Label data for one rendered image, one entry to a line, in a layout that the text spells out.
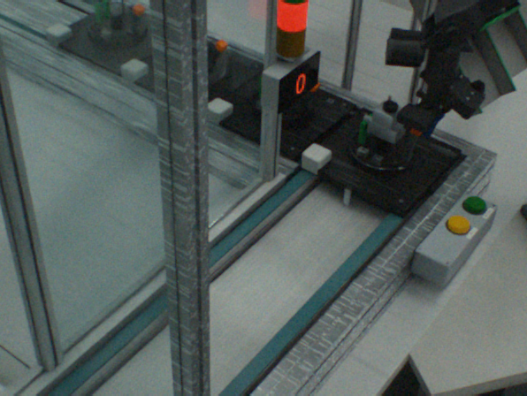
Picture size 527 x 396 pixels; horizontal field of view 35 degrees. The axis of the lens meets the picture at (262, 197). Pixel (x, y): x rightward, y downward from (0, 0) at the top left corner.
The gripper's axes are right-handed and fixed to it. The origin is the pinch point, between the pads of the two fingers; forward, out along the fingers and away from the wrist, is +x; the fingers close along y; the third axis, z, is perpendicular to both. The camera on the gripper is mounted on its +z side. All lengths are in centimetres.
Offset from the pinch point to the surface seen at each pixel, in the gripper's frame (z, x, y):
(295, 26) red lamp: -18.4, -22.7, -20.6
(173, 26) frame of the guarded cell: 12, -62, -85
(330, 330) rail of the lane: 7.6, 13.6, -43.9
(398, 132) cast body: -5.4, 4.1, -1.3
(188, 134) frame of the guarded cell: 13, -53, -84
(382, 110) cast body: -9.4, 0.8, -1.5
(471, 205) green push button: 12.8, 12.1, -2.7
